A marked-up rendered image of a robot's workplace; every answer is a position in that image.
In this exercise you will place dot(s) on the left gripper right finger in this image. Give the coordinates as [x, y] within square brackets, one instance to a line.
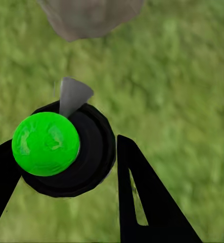
[167, 223]

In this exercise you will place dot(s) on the pesticide atomizer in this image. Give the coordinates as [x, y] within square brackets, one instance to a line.
[66, 148]

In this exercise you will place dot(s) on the tree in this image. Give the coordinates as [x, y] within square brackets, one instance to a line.
[81, 19]

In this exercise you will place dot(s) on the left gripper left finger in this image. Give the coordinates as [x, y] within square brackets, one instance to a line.
[9, 174]

